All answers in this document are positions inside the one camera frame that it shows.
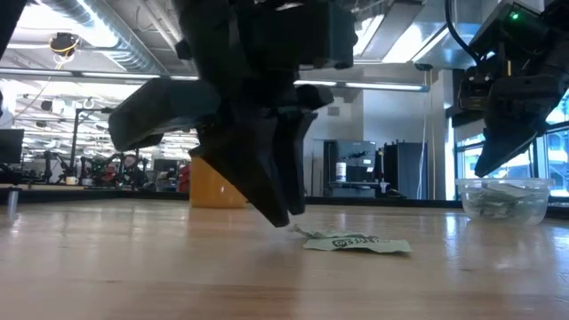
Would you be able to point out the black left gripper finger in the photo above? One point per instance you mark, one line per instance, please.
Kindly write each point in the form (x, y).
(249, 155)
(293, 155)

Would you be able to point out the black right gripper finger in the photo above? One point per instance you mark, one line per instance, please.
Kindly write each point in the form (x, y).
(511, 129)

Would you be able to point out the pale sweetener packet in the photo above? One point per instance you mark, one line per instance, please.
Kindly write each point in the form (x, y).
(338, 234)

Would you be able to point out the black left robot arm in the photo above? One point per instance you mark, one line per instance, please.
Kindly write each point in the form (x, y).
(209, 35)

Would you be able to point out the clear plastic bin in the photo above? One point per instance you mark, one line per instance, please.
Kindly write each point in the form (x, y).
(464, 195)

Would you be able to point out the yellow ceramic mug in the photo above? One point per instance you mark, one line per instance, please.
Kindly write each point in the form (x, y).
(213, 191)

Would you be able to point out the white bottle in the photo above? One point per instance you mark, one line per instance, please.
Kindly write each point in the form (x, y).
(341, 172)

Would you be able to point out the person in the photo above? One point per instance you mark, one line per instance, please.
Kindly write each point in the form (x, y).
(130, 161)

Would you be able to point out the dark equipment rack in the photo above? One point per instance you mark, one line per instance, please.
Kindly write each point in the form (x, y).
(355, 151)

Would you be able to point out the red object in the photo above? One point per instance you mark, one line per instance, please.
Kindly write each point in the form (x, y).
(184, 180)

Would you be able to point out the green white truvia packet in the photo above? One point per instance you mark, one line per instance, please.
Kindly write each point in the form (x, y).
(502, 206)

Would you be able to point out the long ceiling light bar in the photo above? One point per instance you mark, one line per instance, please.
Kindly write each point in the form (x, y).
(89, 75)

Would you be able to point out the dark tall cabinet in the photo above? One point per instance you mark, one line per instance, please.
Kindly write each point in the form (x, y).
(406, 171)

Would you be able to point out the pale green stevia packet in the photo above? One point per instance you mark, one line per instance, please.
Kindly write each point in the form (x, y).
(355, 245)

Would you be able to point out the white mug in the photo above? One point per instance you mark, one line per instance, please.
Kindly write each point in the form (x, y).
(71, 181)

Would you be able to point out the black ceiling spotlight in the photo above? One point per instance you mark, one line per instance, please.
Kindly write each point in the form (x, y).
(46, 106)

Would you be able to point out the black monitor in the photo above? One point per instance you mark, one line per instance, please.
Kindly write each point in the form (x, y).
(11, 146)

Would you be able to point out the black window frame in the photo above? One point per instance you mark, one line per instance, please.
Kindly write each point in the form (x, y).
(539, 169)

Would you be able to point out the grey wall vent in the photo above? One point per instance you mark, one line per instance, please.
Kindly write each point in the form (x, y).
(334, 111)

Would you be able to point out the silver round air duct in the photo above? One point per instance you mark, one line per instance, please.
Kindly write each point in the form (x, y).
(133, 53)

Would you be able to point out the silver ceiling duct box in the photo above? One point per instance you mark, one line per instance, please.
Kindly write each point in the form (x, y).
(427, 44)

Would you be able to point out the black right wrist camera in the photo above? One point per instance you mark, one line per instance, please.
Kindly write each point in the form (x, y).
(511, 26)

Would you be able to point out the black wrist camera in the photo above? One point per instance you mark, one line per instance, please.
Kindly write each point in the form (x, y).
(302, 31)
(511, 26)

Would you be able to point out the black camera rig frame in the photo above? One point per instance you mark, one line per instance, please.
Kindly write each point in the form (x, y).
(73, 142)

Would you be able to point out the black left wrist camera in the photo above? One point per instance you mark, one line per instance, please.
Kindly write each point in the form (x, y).
(302, 31)

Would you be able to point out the black diagonal frame strut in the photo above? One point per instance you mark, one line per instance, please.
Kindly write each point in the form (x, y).
(6, 22)

